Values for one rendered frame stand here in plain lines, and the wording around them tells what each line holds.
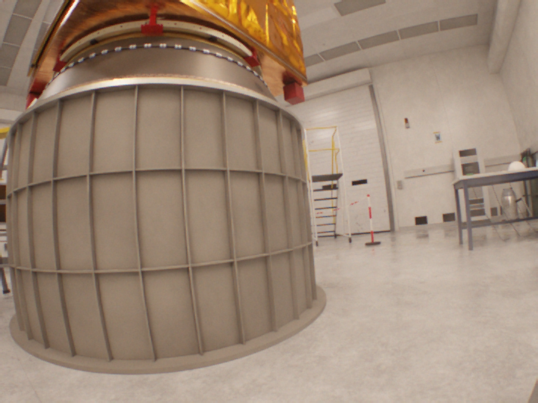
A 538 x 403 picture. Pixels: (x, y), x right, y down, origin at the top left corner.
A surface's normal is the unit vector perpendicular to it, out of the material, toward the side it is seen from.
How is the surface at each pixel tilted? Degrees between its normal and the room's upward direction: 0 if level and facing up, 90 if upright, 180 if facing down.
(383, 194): 90
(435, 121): 90
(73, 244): 90
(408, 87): 90
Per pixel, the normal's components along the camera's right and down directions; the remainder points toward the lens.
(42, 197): -0.12, -0.07
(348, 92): -0.55, -0.02
